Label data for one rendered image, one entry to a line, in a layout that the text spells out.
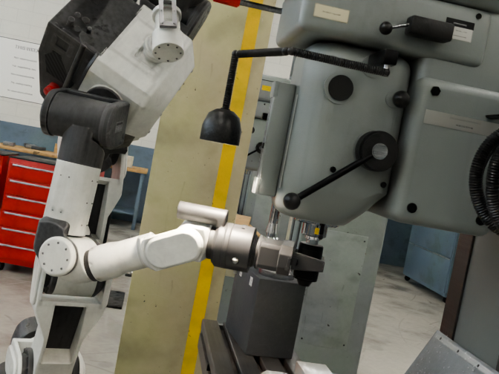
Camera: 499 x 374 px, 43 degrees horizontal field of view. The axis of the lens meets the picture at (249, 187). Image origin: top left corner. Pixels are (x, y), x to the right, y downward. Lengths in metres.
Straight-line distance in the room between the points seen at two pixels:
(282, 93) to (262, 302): 0.56
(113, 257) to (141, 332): 1.77
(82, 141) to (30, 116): 9.06
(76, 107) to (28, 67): 9.09
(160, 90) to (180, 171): 1.50
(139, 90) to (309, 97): 0.42
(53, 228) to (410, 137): 0.70
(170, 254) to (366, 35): 0.53
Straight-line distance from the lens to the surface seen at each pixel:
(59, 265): 1.29
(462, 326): 1.44
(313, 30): 1.10
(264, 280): 1.52
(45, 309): 1.78
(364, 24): 1.12
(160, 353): 3.06
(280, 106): 1.17
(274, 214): 1.65
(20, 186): 5.83
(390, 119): 1.15
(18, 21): 10.52
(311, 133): 1.11
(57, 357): 1.91
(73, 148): 1.31
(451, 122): 1.16
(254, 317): 1.54
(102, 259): 1.28
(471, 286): 1.43
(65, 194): 1.31
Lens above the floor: 1.41
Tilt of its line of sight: 3 degrees down
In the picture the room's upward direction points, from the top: 11 degrees clockwise
